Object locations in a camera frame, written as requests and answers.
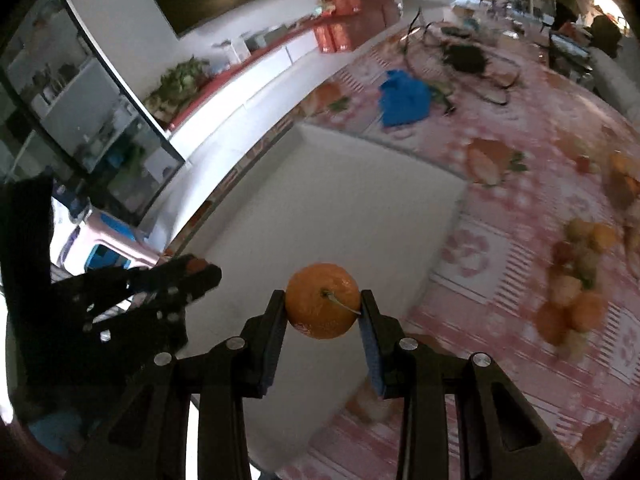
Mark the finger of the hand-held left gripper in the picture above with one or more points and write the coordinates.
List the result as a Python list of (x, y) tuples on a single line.
[(160, 270), (200, 285)]

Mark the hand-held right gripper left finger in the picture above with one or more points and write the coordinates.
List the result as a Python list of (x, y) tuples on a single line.
[(272, 340)]

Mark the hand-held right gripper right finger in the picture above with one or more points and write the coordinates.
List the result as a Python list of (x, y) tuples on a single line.
[(372, 355)]

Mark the orange with thin stem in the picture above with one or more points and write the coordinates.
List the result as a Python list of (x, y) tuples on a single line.
[(322, 300)]

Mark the white storage box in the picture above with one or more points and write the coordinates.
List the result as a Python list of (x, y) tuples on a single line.
[(350, 185)]

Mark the pink and blue plastic box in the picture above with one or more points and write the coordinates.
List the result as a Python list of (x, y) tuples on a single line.
[(100, 250)]

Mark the pink checked paw-print tablecloth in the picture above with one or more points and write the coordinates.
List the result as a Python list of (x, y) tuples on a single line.
[(500, 270)]

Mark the round orange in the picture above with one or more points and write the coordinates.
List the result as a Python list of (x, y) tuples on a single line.
[(602, 237), (552, 322)]

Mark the glass door cabinet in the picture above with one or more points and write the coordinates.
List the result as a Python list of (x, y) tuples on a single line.
[(65, 85)]

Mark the dark red cherry tomato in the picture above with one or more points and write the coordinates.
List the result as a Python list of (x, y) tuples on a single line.
[(562, 252)]

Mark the white television cabinet red top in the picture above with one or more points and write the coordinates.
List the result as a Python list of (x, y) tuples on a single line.
[(270, 80)]

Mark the mandarin with dark calyx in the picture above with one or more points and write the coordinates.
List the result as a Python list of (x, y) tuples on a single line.
[(587, 312)]

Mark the small white box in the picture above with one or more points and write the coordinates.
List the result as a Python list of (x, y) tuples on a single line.
[(235, 50)]

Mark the tan round fruit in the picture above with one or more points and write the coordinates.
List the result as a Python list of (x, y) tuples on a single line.
[(587, 262), (577, 230)]

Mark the blue cloth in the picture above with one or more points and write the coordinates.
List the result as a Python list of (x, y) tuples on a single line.
[(405, 97)]

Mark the red gift box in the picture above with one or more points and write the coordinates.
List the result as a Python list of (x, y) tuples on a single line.
[(377, 2), (334, 37)]

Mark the grey sofa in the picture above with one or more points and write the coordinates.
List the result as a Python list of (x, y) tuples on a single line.
[(617, 85)]

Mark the black clothing pile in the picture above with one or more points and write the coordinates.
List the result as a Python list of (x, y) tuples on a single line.
[(607, 32)]

